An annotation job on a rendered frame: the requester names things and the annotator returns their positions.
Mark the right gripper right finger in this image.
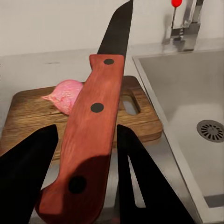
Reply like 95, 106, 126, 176
117, 124, 196, 224

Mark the parer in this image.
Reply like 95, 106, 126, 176
34, 0, 133, 224

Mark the cutting board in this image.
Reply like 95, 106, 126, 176
0, 76, 163, 160

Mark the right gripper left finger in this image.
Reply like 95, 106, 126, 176
0, 124, 58, 224

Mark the vidalia onion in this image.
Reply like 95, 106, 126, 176
42, 80, 85, 116

